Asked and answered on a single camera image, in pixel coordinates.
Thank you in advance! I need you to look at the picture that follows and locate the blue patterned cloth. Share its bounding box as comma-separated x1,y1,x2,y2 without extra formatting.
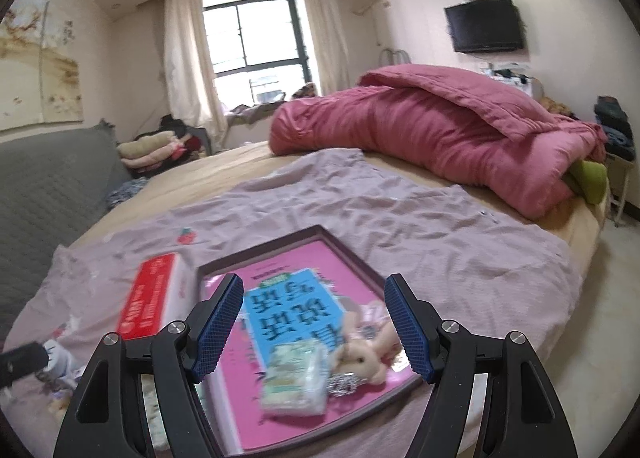
106,177,152,212

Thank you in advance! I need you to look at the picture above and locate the dark-framed window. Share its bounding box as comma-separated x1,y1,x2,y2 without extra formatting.
201,0,314,107

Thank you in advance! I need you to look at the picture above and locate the grey cloth heap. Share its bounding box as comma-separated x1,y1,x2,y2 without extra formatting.
226,97,292,127

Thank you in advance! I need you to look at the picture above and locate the silver crinkled wrapper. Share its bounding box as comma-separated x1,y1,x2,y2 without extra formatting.
326,371,364,397

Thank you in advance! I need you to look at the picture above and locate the red white tissue box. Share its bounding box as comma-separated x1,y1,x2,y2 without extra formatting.
115,253,197,342

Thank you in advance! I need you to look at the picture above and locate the cream curtain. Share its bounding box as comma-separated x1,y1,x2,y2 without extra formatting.
296,0,352,100
161,0,227,150

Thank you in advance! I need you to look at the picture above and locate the folded cream pink clothes pile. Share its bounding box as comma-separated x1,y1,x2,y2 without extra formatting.
117,130,184,172

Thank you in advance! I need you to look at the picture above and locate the wall painting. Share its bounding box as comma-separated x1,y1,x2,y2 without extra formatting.
0,0,84,132

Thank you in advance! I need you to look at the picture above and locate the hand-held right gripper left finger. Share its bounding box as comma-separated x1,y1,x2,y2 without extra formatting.
52,272,246,458

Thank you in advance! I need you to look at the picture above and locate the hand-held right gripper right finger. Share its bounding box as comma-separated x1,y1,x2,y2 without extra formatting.
384,273,576,458

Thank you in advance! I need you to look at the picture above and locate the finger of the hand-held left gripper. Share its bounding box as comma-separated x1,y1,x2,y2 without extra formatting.
0,342,50,392

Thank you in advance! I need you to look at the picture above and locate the green white tissue pack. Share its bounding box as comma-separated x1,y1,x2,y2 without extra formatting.
260,340,332,417

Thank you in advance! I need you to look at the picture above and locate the dark clothes heap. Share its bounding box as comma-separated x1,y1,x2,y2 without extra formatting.
159,114,212,160

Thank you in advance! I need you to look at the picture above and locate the black wall television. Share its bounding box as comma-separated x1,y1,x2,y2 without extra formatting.
443,0,527,55

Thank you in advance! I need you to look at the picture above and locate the chrome metal rack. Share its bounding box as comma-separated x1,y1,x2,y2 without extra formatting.
377,47,414,70

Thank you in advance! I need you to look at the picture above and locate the lilac printed blanket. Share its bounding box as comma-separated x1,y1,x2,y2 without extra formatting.
6,148,584,458

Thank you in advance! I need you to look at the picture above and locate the white power adapter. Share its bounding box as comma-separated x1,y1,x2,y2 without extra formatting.
46,337,84,382

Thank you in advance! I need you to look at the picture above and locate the stack of dark clothes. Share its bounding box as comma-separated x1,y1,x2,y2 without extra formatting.
593,95,637,162

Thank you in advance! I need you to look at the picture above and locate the green pillow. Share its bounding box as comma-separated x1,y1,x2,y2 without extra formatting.
561,157,609,206

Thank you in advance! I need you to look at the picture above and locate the white side table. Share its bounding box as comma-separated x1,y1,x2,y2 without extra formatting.
604,152,637,229

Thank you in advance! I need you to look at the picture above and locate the grey quilted headboard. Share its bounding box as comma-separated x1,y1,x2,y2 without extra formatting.
0,124,135,341

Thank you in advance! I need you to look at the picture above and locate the dark-framed shallow box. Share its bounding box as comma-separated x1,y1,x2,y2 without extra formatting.
195,224,427,458

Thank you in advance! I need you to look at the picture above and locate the pink quilt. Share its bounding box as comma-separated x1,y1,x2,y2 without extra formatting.
269,64,609,220

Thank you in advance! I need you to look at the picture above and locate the beige plush bunny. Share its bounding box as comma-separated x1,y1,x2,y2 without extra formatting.
330,312,402,385

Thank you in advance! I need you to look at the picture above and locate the blue book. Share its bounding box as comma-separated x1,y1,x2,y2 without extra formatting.
242,268,352,379

